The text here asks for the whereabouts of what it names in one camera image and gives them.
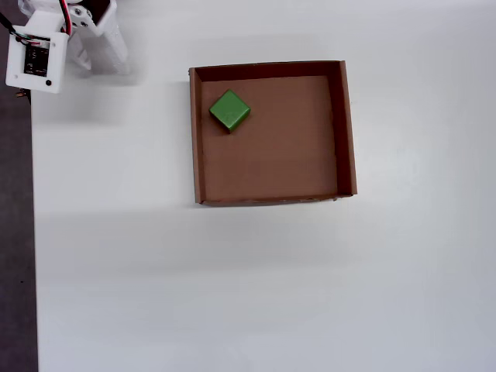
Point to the brass metal clamp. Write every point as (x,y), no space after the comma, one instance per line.
(20,93)

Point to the green wooden cube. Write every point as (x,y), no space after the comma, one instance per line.
(229,111)

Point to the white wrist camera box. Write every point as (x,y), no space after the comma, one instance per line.
(55,58)

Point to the brown cardboard box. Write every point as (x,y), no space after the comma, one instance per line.
(279,155)

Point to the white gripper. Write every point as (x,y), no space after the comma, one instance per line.
(113,39)

